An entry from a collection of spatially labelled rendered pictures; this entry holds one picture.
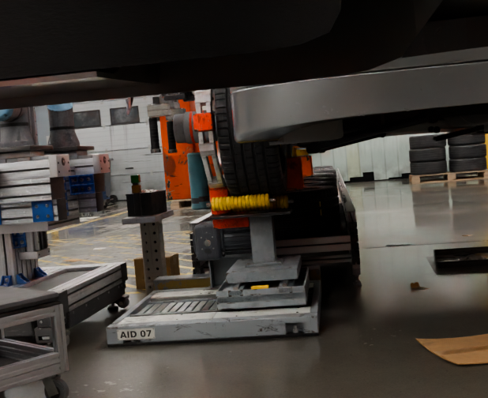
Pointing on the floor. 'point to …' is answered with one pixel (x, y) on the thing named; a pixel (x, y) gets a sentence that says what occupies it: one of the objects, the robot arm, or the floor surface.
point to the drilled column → (152, 253)
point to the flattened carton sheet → (471, 348)
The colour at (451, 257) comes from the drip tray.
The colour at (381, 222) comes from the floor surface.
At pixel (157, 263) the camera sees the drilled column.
